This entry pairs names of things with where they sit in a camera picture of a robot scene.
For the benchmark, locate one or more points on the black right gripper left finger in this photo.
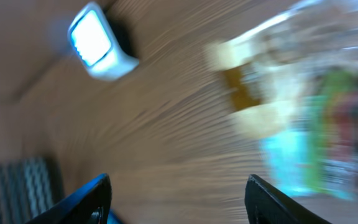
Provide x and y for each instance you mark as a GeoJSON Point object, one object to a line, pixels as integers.
{"type": "Point", "coordinates": [89, 204]}

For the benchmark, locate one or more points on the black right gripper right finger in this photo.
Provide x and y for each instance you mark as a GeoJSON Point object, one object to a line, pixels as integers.
{"type": "Point", "coordinates": [265, 204]}

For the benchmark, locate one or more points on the green snack pouch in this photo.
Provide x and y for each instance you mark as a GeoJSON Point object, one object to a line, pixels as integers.
{"type": "Point", "coordinates": [332, 135]}

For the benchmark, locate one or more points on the beige nut snack pouch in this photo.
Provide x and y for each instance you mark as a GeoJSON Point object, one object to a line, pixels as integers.
{"type": "Point", "coordinates": [271, 68]}

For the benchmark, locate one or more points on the grey plastic basket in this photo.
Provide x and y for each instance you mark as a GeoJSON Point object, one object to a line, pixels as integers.
{"type": "Point", "coordinates": [28, 188]}

